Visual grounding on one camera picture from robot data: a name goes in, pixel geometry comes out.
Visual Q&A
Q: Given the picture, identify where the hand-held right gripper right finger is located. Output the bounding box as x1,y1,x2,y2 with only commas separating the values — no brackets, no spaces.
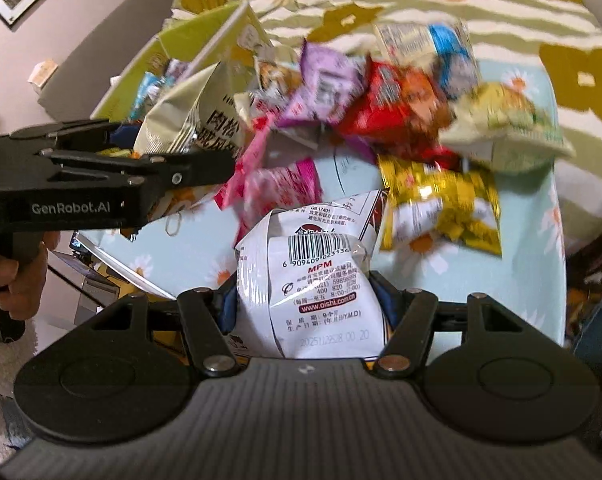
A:
370,271,512,381

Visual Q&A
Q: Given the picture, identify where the green cardboard box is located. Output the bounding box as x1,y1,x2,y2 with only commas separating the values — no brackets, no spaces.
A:
90,1,278,126

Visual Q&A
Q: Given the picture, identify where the small white box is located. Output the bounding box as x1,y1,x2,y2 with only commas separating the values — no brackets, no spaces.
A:
27,59,60,88

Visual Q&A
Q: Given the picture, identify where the purple snack packet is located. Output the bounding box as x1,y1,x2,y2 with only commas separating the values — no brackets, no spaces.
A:
278,41,378,137

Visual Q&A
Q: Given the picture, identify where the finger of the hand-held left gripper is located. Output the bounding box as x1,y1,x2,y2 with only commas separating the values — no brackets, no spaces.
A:
9,119,142,148
35,147,236,212

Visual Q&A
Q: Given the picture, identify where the floral striped blanket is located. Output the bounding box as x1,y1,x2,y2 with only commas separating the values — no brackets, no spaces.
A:
170,0,602,246

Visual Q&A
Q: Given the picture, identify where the pink snack packet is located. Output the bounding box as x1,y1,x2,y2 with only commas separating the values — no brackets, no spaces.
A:
235,156,323,243
215,115,286,211

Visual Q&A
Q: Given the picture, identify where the light blue snack packet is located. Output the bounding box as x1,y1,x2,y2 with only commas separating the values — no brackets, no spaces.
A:
130,71,169,117

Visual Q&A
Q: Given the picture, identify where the person's left hand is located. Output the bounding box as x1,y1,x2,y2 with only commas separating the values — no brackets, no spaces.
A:
0,229,62,322

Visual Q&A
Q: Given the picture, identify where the pale green snack packet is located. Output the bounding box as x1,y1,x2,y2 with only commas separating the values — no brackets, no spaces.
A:
438,81,578,173

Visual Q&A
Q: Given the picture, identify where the blue and white snack packet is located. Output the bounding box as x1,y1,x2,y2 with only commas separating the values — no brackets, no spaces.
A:
373,20,482,102

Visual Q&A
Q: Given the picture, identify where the white barcode snack packet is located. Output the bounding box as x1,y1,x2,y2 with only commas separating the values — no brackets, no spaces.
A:
235,191,398,361

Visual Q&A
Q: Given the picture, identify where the red snack packet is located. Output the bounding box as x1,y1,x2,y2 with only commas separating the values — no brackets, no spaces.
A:
337,59,464,173

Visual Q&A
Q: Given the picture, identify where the grey and white snack packet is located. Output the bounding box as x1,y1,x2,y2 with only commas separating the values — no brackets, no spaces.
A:
132,61,252,163

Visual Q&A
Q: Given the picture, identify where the grey bed headboard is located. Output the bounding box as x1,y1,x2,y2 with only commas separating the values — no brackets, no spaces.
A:
37,0,182,117

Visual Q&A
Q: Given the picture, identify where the yellow snack packet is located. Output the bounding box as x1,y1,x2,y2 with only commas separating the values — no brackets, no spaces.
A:
377,154,502,257

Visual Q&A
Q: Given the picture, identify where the light blue floral tablecloth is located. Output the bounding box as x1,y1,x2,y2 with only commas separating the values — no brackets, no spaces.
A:
76,55,568,358

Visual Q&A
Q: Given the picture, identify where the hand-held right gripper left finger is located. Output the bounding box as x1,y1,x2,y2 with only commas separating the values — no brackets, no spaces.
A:
92,272,242,378

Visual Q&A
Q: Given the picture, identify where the person's left forearm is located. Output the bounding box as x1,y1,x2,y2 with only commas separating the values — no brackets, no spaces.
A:
0,331,39,463

